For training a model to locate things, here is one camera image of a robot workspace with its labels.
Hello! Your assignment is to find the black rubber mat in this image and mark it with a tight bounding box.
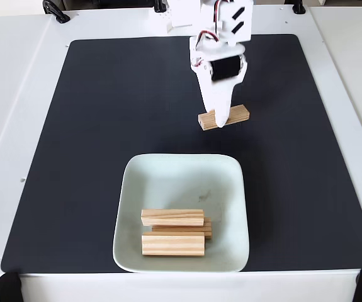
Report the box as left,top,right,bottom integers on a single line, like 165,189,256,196
0,33,362,274

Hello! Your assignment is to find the red black white servo cable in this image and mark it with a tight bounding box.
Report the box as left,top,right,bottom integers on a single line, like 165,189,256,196
195,0,232,50

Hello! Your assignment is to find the wooden block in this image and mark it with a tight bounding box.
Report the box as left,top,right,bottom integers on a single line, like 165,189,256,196
140,209,205,228
151,217,213,240
141,232,206,258
198,104,251,131

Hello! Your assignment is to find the pale green square plate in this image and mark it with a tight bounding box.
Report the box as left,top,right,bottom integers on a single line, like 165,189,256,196
112,153,250,274

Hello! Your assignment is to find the black table clamp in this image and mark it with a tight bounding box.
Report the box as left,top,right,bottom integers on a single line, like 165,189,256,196
291,0,307,15
42,0,71,25

